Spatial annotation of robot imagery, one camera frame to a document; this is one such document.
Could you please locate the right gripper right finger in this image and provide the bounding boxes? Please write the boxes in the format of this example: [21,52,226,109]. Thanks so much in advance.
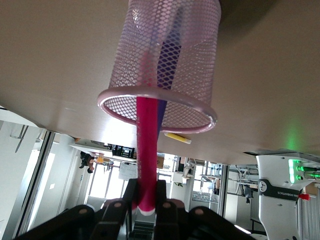
[153,180,253,240]

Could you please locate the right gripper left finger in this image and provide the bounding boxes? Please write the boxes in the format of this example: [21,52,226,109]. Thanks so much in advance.
[14,178,138,240]

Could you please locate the pink pen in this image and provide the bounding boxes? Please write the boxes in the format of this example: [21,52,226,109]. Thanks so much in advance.
[136,48,159,216]

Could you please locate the purple pen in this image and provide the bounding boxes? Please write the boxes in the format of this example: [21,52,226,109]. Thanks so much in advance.
[149,4,184,133]

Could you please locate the pink mesh pen holder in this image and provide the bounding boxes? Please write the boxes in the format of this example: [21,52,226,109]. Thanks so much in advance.
[96,0,222,135]

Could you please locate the white paper board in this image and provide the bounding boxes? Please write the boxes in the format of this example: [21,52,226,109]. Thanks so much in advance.
[118,162,138,181]

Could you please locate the cardboard box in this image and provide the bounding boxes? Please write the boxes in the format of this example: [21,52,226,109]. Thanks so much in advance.
[156,152,166,170]

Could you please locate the seated person dark clothes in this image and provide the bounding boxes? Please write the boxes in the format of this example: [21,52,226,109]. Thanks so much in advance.
[79,151,97,174]

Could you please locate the yellow pen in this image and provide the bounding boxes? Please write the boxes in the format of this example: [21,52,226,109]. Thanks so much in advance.
[164,132,193,145]

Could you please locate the grey door frame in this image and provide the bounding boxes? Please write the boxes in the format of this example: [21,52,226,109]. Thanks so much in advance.
[14,129,56,233]

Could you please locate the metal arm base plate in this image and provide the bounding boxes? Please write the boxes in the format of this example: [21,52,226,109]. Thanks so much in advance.
[243,148,320,161]

